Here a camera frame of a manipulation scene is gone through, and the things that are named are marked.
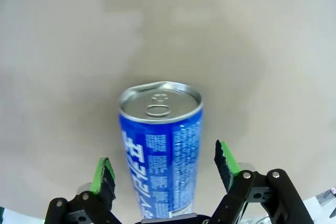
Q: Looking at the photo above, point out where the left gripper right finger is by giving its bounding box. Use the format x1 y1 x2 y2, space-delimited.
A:
209 140 313 224

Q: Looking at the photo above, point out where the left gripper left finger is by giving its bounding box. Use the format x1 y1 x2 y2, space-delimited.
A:
44 157 119 224

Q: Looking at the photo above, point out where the blue drink can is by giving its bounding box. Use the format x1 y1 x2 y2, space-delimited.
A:
118 80 204 221

